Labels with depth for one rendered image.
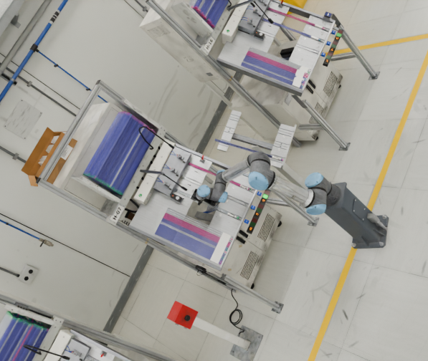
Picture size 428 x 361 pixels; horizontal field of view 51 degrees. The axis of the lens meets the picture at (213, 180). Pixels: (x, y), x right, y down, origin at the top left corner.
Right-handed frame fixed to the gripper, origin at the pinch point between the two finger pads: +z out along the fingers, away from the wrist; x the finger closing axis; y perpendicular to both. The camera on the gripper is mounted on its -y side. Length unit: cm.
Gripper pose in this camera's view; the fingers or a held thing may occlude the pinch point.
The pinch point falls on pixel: (200, 200)
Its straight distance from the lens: 318.1
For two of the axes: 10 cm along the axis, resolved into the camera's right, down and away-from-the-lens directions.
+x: -4.3, 8.7, -2.6
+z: -1.5, 2.1, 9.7
